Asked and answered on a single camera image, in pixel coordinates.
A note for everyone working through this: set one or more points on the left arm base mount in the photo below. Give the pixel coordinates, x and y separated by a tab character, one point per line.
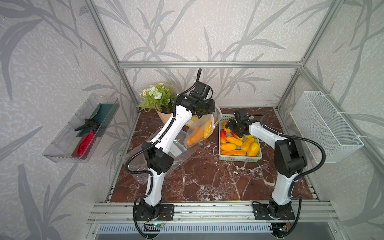
163	212

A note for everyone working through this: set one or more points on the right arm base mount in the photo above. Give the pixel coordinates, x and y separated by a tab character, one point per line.
272	211

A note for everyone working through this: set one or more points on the white wire mesh basket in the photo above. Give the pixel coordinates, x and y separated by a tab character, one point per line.
318	120

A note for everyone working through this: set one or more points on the clear wall-mounted tray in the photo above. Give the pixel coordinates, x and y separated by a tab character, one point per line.
79	138

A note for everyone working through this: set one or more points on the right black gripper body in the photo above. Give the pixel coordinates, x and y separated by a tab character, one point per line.
234	126

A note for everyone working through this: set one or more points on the clear zip-top bag blue zipper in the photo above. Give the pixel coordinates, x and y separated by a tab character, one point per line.
178	153

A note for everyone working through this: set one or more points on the red black pruning shears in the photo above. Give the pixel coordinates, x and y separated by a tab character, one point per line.
86	139

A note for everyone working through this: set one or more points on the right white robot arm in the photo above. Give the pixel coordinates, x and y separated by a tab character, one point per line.
289	160

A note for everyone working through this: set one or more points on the yellow mango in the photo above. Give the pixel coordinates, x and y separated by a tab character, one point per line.
253	150
208	129

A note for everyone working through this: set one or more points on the red mango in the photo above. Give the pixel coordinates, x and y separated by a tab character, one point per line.
223	136

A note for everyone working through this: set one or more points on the green book in tray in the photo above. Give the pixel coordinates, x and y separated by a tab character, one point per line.
102	114

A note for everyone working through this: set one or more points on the green plastic basket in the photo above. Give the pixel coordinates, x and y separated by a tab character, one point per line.
236	143

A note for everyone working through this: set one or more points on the potted white flower plant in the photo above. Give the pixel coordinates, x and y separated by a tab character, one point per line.
159	97

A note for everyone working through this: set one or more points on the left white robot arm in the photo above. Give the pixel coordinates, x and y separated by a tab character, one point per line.
191	102

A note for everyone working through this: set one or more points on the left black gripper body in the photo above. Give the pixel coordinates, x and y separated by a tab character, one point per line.
206	108

